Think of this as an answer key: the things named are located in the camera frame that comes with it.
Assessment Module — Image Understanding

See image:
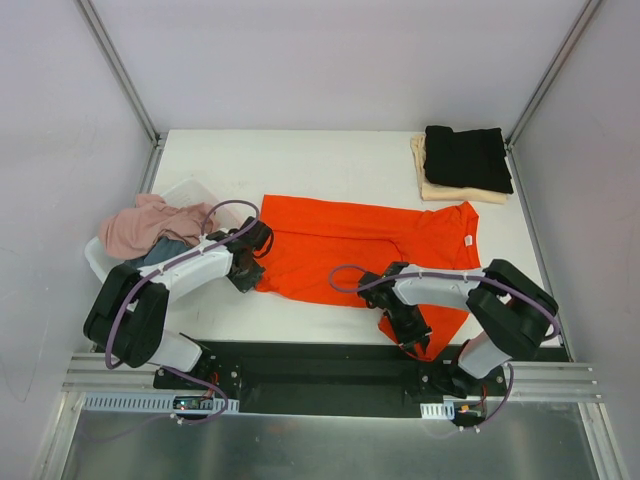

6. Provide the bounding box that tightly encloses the orange t shirt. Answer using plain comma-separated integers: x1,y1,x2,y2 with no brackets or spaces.
257,195,480,345

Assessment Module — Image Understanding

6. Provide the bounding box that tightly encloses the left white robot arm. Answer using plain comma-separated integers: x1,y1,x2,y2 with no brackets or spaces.
83,217,275,389

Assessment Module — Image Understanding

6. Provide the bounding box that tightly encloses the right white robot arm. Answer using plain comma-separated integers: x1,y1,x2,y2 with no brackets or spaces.
356,259,560,396

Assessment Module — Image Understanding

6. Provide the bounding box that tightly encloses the blue grey t shirt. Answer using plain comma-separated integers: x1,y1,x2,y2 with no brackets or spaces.
124,237,191,269

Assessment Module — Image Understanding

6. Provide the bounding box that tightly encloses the white plastic basket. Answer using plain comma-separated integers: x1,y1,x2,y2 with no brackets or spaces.
84,177,219,281

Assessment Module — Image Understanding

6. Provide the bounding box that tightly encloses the pink t shirt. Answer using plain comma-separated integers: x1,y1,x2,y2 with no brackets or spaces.
98,194,220,260

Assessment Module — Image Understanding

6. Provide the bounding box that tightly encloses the folded beige t shirt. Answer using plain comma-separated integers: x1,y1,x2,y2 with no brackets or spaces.
410,134,508,205

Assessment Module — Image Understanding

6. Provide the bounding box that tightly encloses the folded black t shirt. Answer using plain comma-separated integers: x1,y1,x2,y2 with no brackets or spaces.
423,125,514,195

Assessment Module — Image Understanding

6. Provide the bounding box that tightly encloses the right white cable duct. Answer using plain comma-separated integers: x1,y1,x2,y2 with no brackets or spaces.
420,401,455,421

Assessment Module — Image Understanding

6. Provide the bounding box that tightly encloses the white cable duct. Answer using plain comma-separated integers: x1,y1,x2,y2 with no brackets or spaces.
420,401,455,421
83,393,240,416

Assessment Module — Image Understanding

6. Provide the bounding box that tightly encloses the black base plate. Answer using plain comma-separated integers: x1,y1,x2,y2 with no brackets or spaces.
152,339,524,416

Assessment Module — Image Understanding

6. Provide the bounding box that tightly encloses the left aluminium frame post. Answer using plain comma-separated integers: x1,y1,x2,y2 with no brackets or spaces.
74,0,162,148

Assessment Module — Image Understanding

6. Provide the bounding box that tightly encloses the aluminium frame post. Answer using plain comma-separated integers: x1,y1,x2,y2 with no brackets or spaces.
74,0,162,148
506,0,604,151

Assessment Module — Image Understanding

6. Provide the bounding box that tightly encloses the left white cable duct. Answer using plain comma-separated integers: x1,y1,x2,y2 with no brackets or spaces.
83,393,240,416

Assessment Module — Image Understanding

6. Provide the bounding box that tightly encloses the right aluminium frame post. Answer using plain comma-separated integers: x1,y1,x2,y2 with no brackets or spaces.
506,0,604,151

